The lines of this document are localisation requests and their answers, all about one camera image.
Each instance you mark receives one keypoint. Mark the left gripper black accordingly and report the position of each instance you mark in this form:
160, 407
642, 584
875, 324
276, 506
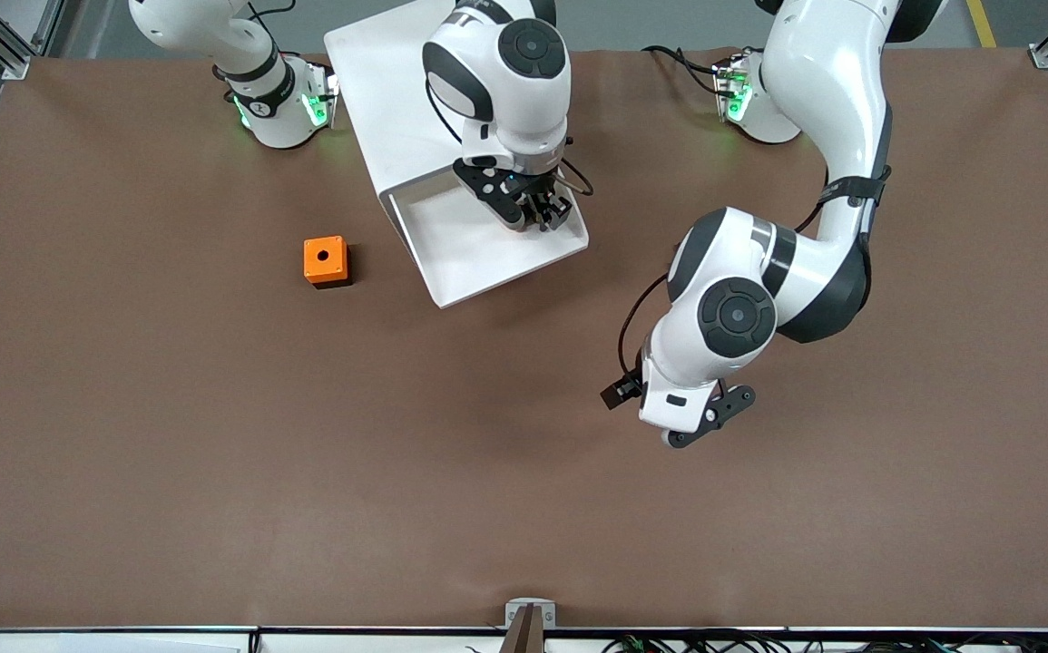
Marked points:
621, 392

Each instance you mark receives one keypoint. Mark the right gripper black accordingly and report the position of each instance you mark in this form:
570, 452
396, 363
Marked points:
537, 192

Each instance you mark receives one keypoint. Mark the white drawer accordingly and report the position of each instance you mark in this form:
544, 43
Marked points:
478, 263

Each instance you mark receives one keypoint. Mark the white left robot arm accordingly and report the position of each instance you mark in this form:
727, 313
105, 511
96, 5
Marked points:
832, 91

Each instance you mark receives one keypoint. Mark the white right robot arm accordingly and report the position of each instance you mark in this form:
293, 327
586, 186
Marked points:
524, 118

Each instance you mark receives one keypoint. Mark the white drawer cabinet housing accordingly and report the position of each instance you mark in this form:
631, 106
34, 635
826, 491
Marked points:
387, 91

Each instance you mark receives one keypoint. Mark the brown table cover sheet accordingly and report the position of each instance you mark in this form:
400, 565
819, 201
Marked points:
524, 499

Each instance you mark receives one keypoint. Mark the grey metal edge bracket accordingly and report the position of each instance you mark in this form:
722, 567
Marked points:
546, 612

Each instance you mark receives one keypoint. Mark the orange black button enclosure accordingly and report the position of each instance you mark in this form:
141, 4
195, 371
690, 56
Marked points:
313, 268

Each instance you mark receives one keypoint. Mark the white table edge rail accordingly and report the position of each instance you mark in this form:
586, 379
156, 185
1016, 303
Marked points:
124, 642

